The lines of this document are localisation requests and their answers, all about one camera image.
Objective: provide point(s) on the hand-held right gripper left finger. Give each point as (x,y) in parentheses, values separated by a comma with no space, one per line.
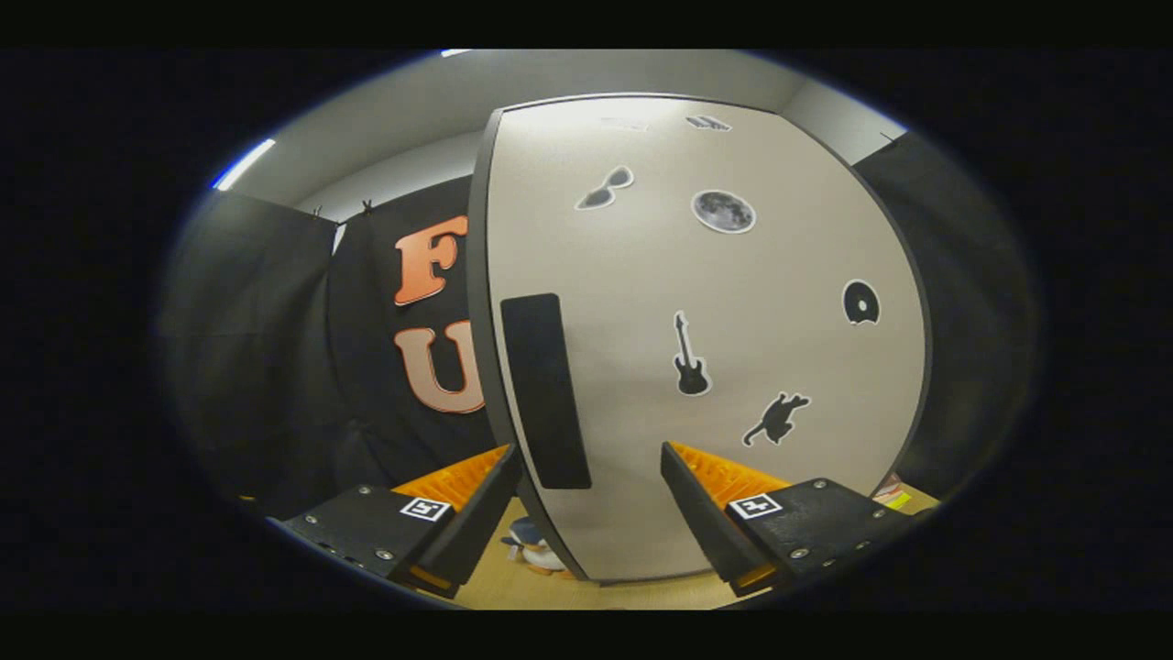
(476,522)

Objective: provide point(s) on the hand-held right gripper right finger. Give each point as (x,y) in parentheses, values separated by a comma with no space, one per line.
(701,522)

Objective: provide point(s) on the grey cabinet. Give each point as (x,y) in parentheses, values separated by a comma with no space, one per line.
(478,275)

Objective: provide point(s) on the blue plush toy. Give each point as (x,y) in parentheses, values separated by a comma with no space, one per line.
(531,545)

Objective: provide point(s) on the yellow book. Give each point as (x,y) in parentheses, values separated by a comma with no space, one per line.
(900,500)

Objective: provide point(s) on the black backdrop cloth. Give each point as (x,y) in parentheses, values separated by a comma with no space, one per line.
(257,367)

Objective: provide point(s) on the long ceiling light strip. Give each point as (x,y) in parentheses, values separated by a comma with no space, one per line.
(243,165)

